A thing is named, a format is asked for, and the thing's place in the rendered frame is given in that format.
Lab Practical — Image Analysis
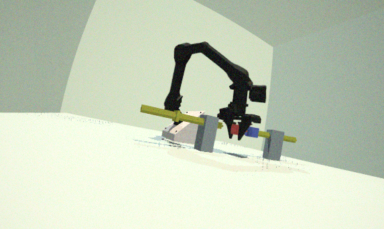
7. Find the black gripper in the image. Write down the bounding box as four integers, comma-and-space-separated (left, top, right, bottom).
217, 99, 261, 141

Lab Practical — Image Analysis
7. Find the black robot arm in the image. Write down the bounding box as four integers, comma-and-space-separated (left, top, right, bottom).
164, 42, 267, 117

